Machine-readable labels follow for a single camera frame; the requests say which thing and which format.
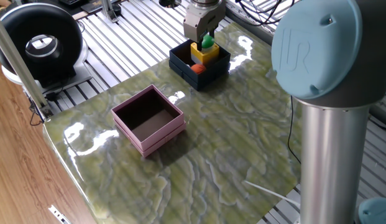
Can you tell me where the silver Schunk gripper body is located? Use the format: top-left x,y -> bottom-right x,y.
183,4 -> 227,43

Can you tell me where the yellow box with green button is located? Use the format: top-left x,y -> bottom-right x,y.
190,34 -> 221,66

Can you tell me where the dark blue cardboard box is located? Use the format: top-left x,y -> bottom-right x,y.
168,39 -> 232,92

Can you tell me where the pink cardboard box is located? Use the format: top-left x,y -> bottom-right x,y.
111,83 -> 186,158

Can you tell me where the orange toy basketball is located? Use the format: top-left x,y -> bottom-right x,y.
190,63 -> 208,75

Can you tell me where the green marble pattern sheet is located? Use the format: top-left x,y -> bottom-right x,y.
42,21 -> 304,224

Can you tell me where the grey aluminium table rail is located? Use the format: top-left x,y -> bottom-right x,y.
225,0 -> 276,47

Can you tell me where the black gripper cable bundle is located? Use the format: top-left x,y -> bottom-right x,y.
234,0 -> 296,27

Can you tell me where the thin black base cable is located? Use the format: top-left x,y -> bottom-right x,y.
287,95 -> 302,165

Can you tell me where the black ring shaped device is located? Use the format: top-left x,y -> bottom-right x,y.
0,2 -> 90,88

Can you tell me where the slanted aluminium frame post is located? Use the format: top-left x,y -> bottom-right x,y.
0,11 -> 53,118

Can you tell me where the white metal bracket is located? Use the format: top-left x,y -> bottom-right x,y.
48,204 -> 72,224

